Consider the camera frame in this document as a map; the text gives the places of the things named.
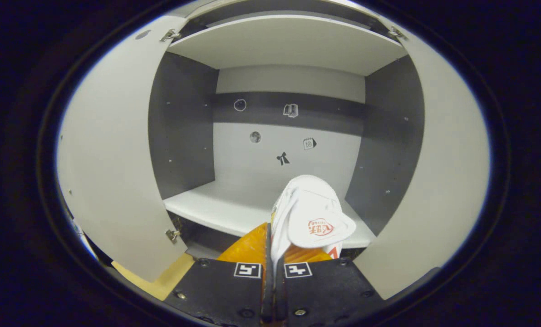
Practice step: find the metal door hinge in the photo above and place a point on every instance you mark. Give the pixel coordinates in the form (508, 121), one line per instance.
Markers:
(173, 235)
(170, 35)
(395, 32)

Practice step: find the white and grey shoe cabinet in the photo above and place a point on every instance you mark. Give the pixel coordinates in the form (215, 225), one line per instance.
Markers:
(288, 45)

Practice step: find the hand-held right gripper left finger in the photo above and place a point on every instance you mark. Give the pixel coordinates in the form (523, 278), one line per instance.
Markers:
(225, 295)

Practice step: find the white shoe cabinet door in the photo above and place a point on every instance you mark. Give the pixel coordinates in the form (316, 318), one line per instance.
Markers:
(443, 172)
(111, 150)

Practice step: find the white shoe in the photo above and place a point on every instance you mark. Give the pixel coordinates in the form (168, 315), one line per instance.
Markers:
(311, 204)

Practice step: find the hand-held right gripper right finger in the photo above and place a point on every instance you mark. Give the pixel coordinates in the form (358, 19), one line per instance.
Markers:
(329, 290)

